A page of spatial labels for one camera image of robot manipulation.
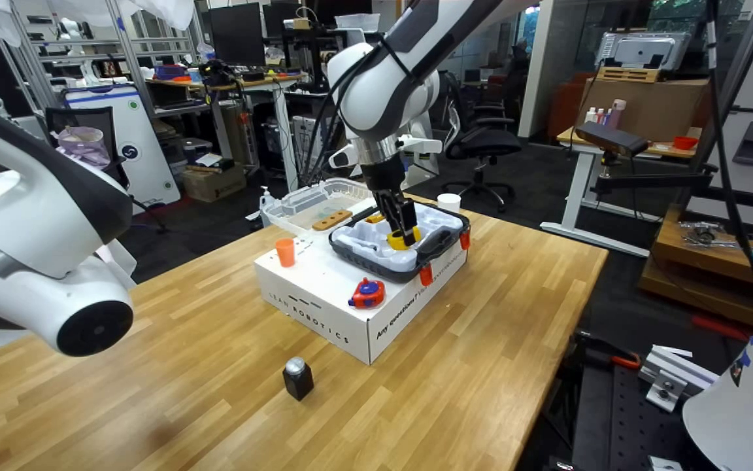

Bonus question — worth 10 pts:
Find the yellow toy object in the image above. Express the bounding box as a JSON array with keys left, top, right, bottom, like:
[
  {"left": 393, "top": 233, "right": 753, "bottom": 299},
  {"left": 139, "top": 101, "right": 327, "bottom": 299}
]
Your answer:
[{"left": 388, "top": 227, "right": 424, "bottom": 252}]

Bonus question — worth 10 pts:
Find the clear plastic case lid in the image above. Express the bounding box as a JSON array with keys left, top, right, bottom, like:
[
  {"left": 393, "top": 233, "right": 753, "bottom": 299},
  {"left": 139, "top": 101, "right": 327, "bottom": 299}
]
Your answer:
[{"left": 259, "top": 178, "right": 371, "bottom": 233}]

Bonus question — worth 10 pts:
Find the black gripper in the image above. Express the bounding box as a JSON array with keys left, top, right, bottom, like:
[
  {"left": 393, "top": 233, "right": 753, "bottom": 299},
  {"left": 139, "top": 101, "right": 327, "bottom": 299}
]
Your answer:
[{"left": 364, "top": 158, "right": 418, "bottom": 241}]

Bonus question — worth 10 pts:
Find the red and blue toy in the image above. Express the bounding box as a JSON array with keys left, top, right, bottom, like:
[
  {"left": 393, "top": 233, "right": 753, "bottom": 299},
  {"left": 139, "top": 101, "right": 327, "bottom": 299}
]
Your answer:
[{"left": 348, "top": 277, "right": 384, "bottom": 309}]

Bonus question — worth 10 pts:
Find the white leg desk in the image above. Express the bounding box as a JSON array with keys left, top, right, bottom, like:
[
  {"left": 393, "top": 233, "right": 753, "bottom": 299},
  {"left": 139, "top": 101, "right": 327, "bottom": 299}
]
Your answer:
[{"left": 541, "top": 124, "right": 712, "bottom": 259}]

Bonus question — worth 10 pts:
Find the white cardboard box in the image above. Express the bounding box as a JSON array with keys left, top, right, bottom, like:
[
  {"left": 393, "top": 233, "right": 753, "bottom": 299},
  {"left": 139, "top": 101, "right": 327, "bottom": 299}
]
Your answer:
[{"left": 253, "top": 203, "right": 470, "bottom": 364}]

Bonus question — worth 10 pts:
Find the black office chair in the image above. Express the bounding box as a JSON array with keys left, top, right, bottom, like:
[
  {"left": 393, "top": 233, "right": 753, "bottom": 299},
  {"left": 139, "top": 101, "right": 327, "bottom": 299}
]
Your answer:
[{"left": 444, "top": 87, "right": 522, "bottom": 214}]

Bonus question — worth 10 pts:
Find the orange plastic cup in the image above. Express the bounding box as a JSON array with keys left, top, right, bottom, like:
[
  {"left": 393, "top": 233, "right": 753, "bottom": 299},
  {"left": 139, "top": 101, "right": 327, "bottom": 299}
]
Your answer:
[{"left": 275, "top": 238, "right": 295, "bottom": 268}]

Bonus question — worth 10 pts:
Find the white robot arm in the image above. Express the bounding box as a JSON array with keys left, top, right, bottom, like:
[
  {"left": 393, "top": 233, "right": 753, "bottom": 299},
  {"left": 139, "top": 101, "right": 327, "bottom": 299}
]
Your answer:
[{"left": 327, "top": 0, "right": 503, "bottom": 252}]

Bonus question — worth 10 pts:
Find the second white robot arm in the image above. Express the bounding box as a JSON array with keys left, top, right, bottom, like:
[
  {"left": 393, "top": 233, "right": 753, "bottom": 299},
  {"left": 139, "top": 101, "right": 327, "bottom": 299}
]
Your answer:
[{"left": 0, "top": 118, "right": 135, "bottom": 357}]

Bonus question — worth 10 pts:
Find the small black cylinder object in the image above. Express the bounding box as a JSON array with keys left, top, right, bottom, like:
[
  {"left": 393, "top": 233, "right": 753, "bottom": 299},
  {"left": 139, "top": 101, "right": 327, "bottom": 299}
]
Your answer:
[{"left": 283, "top": 357, "right": 314, "bottom": 400}]

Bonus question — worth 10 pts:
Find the white machine with logo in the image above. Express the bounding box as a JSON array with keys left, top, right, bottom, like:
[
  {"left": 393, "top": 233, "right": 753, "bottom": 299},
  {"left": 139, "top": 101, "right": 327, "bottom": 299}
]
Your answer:
[{"left": 65, "top": 84, "right": 181, "bottom": 204}]

